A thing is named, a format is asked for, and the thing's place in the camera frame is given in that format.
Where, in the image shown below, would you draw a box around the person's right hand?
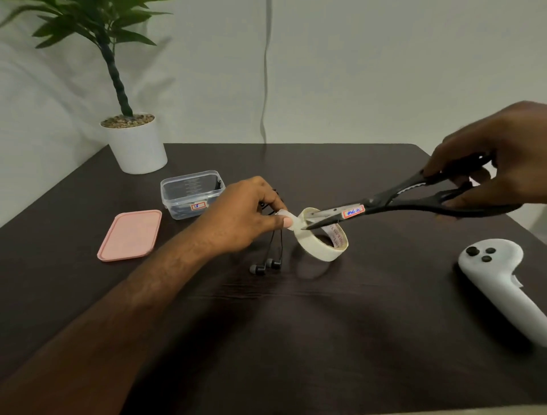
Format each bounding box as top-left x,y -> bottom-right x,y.
421,101 -> 547,210

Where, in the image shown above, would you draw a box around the person's left hand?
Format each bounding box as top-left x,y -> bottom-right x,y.
193,176 -> 295,257

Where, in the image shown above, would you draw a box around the white tape roll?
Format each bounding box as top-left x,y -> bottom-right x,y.
285,207 -> 349,263

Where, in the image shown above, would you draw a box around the black scissors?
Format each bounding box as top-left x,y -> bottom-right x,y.
301,156 -> 524,231

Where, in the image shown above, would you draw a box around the person's left forearm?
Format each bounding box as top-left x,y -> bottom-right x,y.
0,222 -> 224,415

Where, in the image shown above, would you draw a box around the white handheld controller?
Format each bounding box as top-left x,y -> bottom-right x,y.
458,239 -> 547,347

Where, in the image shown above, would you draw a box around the clear plastic container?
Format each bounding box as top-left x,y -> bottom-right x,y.
160,170 -> 226,221

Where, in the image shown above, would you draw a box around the pink container lid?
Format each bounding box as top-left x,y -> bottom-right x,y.
97,209 -> 163,262

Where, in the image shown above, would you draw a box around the white plant pot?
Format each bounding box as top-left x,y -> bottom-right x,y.
100,113 -> 168,175

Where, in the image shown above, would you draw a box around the green artificial plant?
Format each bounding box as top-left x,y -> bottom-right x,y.
0,0 -> 172,119

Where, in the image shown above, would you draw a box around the black wired earphones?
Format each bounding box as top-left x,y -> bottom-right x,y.
250,187 -> 286,276

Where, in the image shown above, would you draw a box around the grey wall cable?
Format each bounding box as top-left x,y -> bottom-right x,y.
261,0 -> 274,145

